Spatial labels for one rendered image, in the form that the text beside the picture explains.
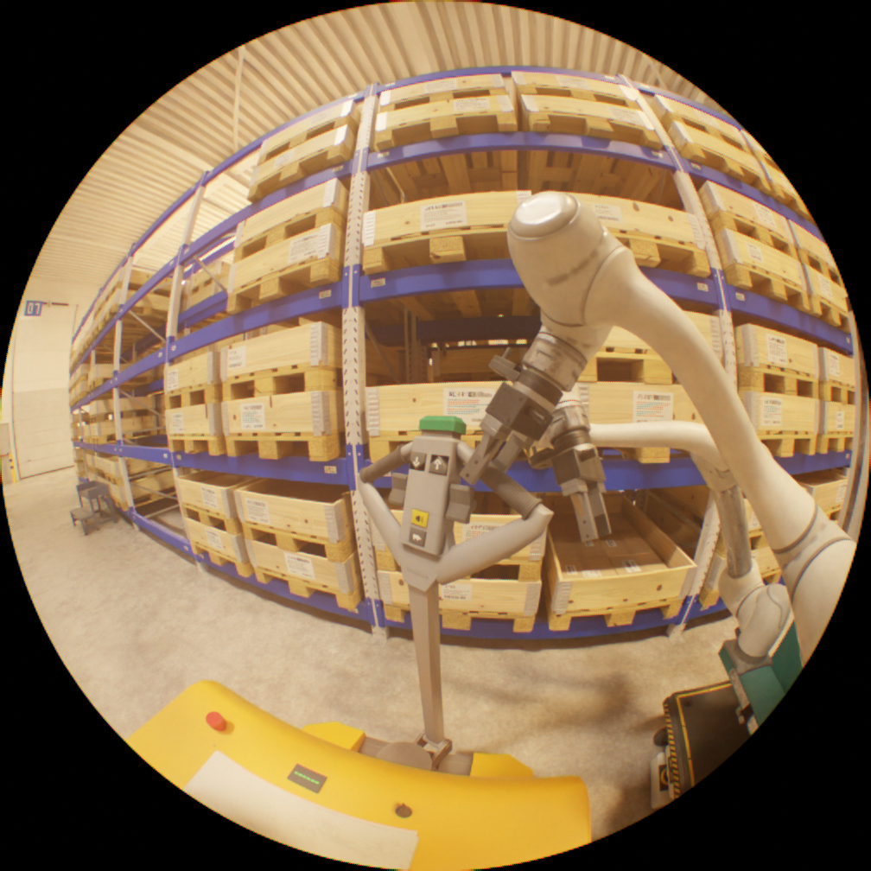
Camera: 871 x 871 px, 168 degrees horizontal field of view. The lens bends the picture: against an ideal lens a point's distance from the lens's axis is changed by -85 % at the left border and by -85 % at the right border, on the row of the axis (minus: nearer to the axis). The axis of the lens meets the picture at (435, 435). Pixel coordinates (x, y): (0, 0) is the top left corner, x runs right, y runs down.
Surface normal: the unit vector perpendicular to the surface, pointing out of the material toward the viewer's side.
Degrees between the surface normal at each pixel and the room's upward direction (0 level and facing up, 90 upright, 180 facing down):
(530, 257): 131
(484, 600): 90
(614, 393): 90
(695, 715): 0
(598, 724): 0
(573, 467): 74
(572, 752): 0
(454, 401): 90
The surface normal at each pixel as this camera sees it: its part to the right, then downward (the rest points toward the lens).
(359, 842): -0.04, -0.99
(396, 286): -0.22, 0.13
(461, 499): -0.62, 0.14
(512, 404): -0.61, -0.16
